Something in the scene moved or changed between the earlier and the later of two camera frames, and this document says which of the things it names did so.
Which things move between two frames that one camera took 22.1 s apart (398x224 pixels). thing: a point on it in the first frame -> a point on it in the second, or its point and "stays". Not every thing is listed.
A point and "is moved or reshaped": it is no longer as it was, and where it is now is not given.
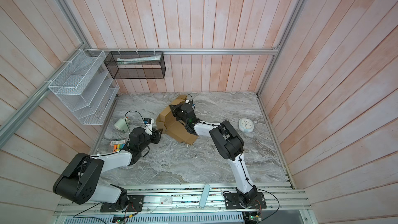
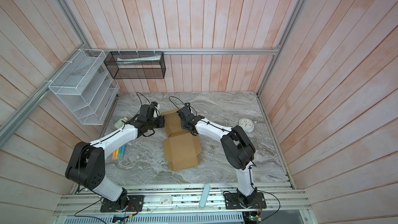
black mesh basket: [136, 65] stays
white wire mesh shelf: [86, 87] stays
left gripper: [156, 136] -> [161, 120]
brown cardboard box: [168, 123] is moved or reshaped
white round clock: [246, 125] stays
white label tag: [166, 200] stays
